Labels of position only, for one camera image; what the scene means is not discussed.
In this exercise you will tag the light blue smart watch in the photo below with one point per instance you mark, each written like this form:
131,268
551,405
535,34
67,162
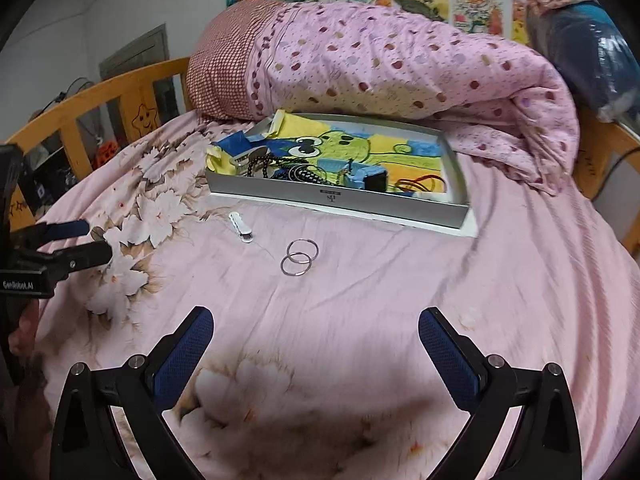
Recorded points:
365,177

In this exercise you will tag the small white clip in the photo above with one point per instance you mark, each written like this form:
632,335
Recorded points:
240,227

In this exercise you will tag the person's left hand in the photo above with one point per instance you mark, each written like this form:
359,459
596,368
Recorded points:
31,340

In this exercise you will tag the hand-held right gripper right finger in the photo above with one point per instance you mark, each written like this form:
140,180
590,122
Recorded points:
450,360

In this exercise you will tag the green cartoon crayon drawing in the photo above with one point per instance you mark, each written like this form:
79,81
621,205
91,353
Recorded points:
340,142

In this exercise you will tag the blue bundle in plastic bag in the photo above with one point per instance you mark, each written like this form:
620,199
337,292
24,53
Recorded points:
590,55

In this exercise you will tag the pink dotted folded quilt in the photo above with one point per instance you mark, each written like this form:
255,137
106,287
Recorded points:
400,70

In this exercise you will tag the grey door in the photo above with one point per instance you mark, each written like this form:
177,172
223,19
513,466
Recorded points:
135,60

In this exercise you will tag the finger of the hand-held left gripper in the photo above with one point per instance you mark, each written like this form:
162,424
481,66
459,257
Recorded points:
82,257
67,230

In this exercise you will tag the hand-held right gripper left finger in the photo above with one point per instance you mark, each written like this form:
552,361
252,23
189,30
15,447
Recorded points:
182,360

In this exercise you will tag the shallow grey box tray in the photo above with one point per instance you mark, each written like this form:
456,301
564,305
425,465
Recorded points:
280,195

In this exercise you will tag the pink floral bed sheet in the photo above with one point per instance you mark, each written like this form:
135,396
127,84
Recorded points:
400,280

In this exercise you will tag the red checked pillow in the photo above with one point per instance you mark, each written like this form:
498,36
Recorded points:
225,65

